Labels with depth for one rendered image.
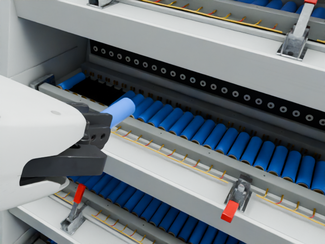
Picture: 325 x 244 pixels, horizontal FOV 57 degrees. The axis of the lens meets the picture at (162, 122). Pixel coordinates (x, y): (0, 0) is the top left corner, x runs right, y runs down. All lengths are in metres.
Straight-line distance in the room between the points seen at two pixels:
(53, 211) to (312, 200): 0.47
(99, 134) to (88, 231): 0.40
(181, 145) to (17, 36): 0.33
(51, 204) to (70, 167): 0.50
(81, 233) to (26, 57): 0.34
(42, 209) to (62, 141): 0.51
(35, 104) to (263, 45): 0.28
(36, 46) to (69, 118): 0.46
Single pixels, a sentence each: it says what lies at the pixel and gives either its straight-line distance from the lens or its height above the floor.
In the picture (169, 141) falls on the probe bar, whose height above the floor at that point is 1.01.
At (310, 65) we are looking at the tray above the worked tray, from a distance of 0.36.
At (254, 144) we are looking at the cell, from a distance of 0.49.
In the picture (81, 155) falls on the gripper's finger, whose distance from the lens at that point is 0.17.
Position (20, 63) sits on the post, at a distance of 0.60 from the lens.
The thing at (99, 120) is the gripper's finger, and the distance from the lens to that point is 0.24.
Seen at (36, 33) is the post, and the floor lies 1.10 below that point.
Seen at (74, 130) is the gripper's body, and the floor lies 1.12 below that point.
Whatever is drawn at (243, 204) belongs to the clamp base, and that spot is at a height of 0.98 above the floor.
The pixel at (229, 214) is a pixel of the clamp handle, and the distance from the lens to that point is 0.36.
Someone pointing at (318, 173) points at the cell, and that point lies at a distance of 0.49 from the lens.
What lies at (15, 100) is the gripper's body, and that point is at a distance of 0.17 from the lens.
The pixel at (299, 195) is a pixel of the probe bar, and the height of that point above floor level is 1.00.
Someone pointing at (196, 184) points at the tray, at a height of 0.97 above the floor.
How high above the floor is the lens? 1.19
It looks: 21 degrees down
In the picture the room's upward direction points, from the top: 13 degrees clockwise
